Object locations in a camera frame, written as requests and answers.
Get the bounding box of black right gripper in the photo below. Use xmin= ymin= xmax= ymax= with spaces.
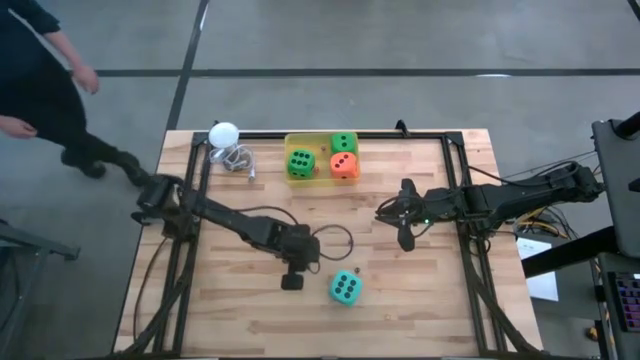
xmin=395 ymin=177 xmax=469 ymax=253

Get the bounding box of teal foam die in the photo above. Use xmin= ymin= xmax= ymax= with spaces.
xmin=327 ymin=270 xmax=365 ymax=308

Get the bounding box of orange foam die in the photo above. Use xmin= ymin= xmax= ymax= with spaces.
xmin=329 ymin=151 xmax=361 ymax=180

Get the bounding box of green foam die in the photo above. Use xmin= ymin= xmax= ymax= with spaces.
xmin=286 ymin=148 xmax=317 ymax=180
xmin=330 ymin=131 xmax=358 ymax=154

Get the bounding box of yellow translucent plastic tray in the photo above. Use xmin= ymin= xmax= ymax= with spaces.
xmin=283 ymin=131 xmax=362 ymax=189

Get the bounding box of white round-topped stand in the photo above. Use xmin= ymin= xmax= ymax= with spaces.
xmin=207 ymin=121 xmax=240 ymax=150

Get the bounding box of white paper sheet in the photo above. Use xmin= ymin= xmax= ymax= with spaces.
xmin=516 ymin=236 xmax=560 ymax=303

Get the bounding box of black stand leg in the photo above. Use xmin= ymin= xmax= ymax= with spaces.
xmin=522 ymin=233 xmax=621 ymax=279

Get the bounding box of dark grey laptop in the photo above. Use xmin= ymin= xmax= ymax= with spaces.
xmin=592 ymin=110 xmax=640 ymax=259

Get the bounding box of backlit keyboard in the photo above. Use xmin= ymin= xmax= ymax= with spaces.
xmin=613 ymin=272 xmax=640 ymax=334

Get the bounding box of grey metal cart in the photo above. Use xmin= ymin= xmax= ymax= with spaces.
xmin=0 ymin=219 xmax=81 ymax=360

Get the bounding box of person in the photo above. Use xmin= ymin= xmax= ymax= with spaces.
xmin=0 ymin=0 xmax=151 ymax=189

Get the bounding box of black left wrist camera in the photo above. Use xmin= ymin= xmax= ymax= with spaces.
xmin=280 ymin=272 xmax=305 ymax=292

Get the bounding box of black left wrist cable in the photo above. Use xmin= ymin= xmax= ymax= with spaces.
xmin=233 ymin=205 xmax=355 ymax=262

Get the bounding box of black metal table frame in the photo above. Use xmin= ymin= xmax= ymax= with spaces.
xmin=118 ymin=130 xmax=542 ymax=359

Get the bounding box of white coiled cable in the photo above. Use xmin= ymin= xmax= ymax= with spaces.
xmin=208 ymin=143 xmax=257 ymax=183

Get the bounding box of yellow cable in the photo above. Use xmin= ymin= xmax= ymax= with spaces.
xmin=516 ymin=204 xmax=569 ymax=237

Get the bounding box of brown cable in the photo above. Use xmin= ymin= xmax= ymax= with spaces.
xmin=131 ymin=234 xmax=171 ymax=346

